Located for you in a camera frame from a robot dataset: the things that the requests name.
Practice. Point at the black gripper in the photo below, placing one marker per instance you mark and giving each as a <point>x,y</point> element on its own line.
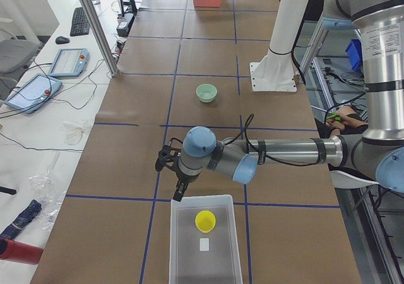
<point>184,180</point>

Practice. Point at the yellow plastic cup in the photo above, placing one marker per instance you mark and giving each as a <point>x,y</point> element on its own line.
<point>205,221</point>

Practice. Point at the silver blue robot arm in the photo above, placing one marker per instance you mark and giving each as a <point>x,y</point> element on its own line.
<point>217,47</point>

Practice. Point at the clear plastic storage box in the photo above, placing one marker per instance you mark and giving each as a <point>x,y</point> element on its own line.
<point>198,257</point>

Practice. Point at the black desktop box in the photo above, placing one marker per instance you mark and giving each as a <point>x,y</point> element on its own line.
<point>125,25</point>

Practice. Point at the mint green bowl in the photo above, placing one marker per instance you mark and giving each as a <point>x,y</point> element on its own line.
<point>206,93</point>

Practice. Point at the crumpled white tissue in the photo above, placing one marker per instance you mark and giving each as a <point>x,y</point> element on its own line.
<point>74,131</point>

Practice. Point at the crumpled clear plastic wrap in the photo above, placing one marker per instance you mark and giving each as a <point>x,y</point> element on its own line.
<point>49,191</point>

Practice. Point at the folded dark blue umbrella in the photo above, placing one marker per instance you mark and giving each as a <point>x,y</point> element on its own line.
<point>22,220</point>

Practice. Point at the upper teach pendant tablet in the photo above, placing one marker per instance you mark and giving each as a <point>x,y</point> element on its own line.
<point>69,63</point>

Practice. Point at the teach pendant tablet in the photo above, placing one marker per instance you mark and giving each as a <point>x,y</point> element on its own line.
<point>34,93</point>
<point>69,63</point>

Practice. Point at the seated person in black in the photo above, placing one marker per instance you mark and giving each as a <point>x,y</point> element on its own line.
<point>351,124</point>

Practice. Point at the lower teach pendant tablet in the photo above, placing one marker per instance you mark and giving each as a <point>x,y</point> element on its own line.
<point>34,93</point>

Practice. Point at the red cylinder bottle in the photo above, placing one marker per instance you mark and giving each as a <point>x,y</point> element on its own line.
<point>19,252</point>

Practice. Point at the black keyboard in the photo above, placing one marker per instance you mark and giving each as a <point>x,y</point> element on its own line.
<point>79,23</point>

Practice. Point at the black computer mouse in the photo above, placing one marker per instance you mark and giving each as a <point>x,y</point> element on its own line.
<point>62,40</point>

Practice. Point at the grey office chair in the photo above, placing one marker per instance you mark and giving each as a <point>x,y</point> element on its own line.
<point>15,53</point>

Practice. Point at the blue parts bin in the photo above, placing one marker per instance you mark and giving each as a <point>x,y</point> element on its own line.
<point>354,53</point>

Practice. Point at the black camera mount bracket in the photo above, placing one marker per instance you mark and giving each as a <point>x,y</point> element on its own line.
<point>168,156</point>

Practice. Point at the white pedestal column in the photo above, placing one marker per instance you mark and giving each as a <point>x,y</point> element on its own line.
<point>275,73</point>

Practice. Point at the green handled tool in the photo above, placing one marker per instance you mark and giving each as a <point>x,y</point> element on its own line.
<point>333,117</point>

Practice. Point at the aluminium frame post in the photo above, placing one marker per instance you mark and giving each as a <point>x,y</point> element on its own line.
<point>99,35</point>

